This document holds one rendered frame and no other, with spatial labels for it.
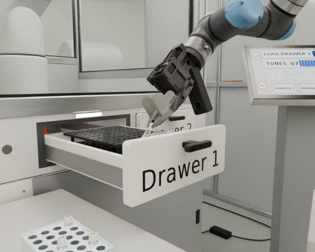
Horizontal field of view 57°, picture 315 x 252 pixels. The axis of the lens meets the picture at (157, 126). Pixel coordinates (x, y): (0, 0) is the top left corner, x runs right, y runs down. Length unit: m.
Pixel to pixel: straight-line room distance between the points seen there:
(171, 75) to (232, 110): 1.88
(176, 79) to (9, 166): 0.42
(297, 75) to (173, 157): 0.94
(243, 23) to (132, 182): 0.43
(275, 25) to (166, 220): 0.75
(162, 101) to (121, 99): 0.26
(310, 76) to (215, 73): 1.32
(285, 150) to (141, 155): 1.04
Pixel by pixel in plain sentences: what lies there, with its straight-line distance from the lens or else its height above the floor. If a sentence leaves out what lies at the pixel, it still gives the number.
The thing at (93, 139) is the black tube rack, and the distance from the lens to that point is 0.65.
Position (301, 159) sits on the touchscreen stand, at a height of 0.68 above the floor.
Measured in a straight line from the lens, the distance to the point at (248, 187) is 2.53.
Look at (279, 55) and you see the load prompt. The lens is 1.45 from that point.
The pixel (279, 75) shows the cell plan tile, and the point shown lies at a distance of 1.37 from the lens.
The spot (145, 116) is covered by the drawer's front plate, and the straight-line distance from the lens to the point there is 0.92.
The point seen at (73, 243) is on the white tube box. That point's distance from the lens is 0.47.
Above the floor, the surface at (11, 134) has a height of 0.91.
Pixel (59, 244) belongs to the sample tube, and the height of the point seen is 0.80.
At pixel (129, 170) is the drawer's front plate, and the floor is 0.88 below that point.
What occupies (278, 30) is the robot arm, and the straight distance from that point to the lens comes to 0.81.
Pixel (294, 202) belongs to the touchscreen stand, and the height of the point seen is 0.48.
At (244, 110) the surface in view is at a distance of 2.44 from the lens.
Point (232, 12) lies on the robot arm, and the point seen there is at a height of 1.18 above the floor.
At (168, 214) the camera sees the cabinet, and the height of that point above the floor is 0.54.
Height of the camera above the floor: 1.02
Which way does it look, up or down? 8 degrees down
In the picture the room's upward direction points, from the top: straight up
